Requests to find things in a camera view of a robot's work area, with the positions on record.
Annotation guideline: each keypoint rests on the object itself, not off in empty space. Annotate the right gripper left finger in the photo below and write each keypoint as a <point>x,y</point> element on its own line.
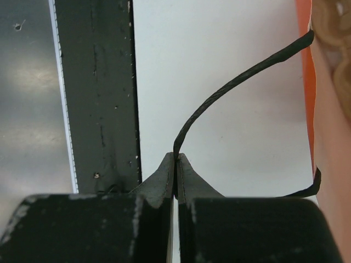
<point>95,227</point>

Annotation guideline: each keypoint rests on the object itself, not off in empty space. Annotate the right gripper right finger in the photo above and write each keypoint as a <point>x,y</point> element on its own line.
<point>214,228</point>

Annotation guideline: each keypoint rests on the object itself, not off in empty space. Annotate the orange paper bag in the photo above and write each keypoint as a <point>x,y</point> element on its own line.
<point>328,133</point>

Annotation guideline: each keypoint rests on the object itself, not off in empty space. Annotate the brown pulp cup carrier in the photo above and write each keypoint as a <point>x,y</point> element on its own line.
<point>331,24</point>

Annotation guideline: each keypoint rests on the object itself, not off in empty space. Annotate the white slotted cable duct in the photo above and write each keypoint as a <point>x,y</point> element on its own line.
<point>59,65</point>

